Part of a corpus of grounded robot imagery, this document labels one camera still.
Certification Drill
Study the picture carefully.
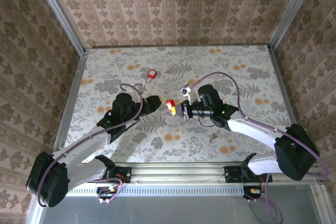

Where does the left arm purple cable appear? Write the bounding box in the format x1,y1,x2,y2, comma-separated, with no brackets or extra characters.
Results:
36,83,145,208

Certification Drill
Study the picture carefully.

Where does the aluminium corner post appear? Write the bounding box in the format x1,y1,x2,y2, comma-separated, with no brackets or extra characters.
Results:
268,0,320,50
30,0,88,56

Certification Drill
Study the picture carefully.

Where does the black connector bracket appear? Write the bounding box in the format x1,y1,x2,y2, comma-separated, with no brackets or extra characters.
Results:
243,186,264,200
96,186,122,200

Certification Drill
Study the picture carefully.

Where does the grey slotted cable duct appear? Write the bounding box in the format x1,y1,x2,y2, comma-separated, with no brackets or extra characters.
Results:
65,184,246,197

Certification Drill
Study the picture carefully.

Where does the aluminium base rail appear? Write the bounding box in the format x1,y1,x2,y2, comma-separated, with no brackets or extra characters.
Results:
67,162,325,185

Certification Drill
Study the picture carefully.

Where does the grey metal panel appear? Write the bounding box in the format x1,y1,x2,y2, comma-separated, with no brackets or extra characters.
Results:
39,195,323,224

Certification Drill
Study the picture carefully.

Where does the thin black gripper wire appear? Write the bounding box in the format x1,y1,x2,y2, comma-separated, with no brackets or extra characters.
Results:
197,115,217,129

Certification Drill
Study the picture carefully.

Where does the aluminium lower frame bar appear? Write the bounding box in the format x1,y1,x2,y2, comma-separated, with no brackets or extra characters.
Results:
26,202,44,224
309,183,336,224

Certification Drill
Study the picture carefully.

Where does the aluminium side rail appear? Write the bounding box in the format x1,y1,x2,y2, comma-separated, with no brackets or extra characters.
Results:
267,45,300,130
54,49,89,154

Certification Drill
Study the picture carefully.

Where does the red safety padlock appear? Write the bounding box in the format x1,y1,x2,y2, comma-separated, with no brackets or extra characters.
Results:
145,69,158,83
163,91,176,111

